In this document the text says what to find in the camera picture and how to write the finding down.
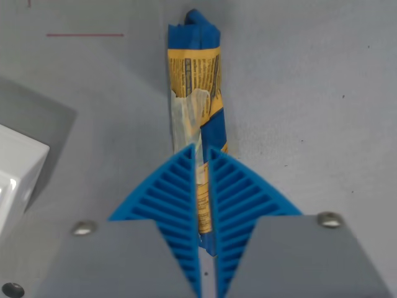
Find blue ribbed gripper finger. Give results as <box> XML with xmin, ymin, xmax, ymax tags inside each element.
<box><xmin>208</xmin><ymin>148</ymin><xmax>394</xmax><ymax>298</ymax></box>
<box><xmin>33</xmin><ymin>145</ymin><xmax>200</xmax><ymax>298</ymax></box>

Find blue and yellow bag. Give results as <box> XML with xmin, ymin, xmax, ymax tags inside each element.
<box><xmin>167</xmin><ymin>8</ymin><xmax>231</xmax><ymax>259</ymax></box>

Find white wall socket box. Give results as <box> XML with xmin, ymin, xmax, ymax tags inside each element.
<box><xmin>0</xmin><ymin>124</ymin><xmax>51</xmax><ymax>242</ymax></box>

